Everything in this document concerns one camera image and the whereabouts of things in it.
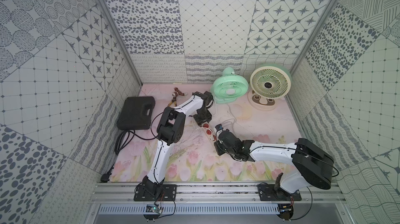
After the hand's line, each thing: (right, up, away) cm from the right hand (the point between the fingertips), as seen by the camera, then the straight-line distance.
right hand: (217, 143), depth 87 cm
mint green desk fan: (+7, +33, +3) cm, 34 cm away
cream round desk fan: (+31, +35, +2) cm, 47 cm away
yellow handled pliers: (-29, +29, +23) cm, 47 cm away
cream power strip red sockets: (-5, +5, +7) cm, 10 cm away
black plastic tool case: (-50, +17, +9) cm, 54 cm away
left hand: (-6, +10, +12) cm, 17 cm away
